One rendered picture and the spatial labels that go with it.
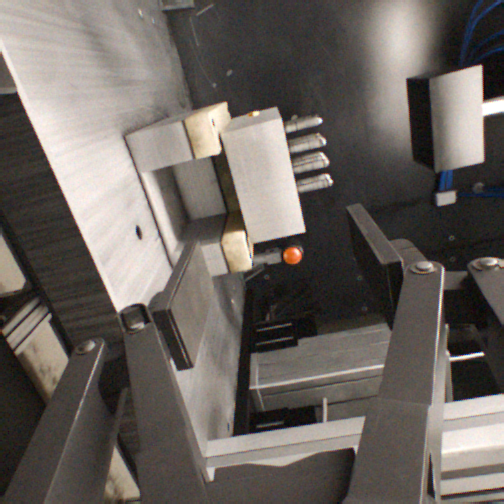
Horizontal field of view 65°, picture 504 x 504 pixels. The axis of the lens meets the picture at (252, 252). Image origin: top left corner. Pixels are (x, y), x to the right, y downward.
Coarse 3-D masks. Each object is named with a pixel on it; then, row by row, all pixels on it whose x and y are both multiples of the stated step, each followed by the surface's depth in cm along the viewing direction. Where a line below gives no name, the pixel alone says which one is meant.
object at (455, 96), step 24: (432, 72) 38; (456, 72) 34; (480, 72) 34; (408, 96) 40; (432, 96) 35; (456, 96) 35; (480, 96) 35; (432, 120) 36; (456, 120) 35; (480, 120) 35; (432, 144) 36; (456, 144) 36; (480, 144) 36; (432, 168) 38
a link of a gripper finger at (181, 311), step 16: (192, 256) 20; (176, 272) 18; (192, 272) 19; (208, 272) 22; (176, 288) 17; (192, 288) 18; (208, 288) 21; (160, 304) 16; (176, 304) 16; (192, 304) 18; (208, 304) 20; (160, 320) 15; (176, 320) 15; (192, 320) 17; (176, 336) 16; (192, 336) 17; (176, 352) 16; (192, 352) 16; (176, 368) 16
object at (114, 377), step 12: (156, 300) 18; (156, 324) 16; (108, 348) 15; (120, 348) 15; (108, 360) 14; (120, 360) 14; (168, 360) 16; (108, 372) 14; (120, 372) 15; (108, 384) 15; (120, 384) 15
